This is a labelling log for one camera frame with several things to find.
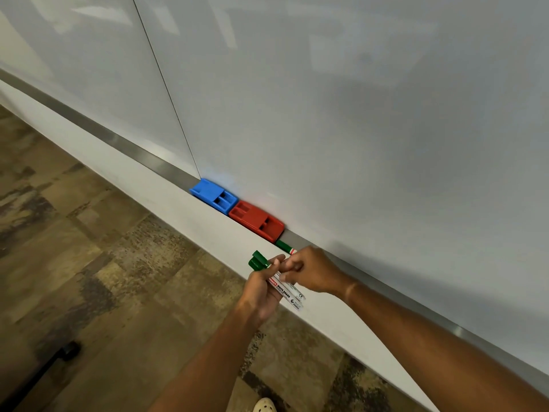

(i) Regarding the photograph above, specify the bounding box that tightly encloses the person's right hand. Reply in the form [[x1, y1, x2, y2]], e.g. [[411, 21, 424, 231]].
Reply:
[[279, 246, 357, 298]]

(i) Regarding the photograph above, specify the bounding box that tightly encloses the person's left hand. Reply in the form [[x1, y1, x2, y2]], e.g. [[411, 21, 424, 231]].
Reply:
[[237, 254, 287, 326]]

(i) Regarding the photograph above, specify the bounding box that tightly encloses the person's right forearm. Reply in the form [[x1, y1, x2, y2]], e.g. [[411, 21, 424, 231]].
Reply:
[[343, 282, 549, 412]]

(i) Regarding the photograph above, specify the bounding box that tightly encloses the person's left forearm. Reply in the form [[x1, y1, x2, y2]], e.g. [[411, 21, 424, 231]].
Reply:
[[148, 302, 264, 412]]

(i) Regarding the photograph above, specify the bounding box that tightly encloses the red whiteboard eraser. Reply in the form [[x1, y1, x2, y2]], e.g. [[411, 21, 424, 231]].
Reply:
[[228, 200, 285, 243]]

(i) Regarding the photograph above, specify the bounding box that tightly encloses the blue whiteboard eraser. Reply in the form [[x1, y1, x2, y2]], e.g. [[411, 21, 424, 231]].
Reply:
[[189, 178, 239, 215]]

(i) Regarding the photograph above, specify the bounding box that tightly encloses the large white whiteboard panel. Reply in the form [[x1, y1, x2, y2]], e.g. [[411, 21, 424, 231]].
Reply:
[[131, 0, 549, 378]]

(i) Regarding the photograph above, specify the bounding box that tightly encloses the black chair base leg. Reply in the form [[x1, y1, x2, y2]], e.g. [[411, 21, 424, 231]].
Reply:
[[0, 341, 82, 410]]

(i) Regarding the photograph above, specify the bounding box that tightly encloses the narrow white whiteboard panel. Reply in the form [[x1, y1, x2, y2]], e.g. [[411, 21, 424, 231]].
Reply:
[[0, 0, 201, 179]]

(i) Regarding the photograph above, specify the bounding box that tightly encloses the metal whiteboard tray rail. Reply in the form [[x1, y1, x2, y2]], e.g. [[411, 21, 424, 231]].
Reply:
[[0, 68, 549, 399]]

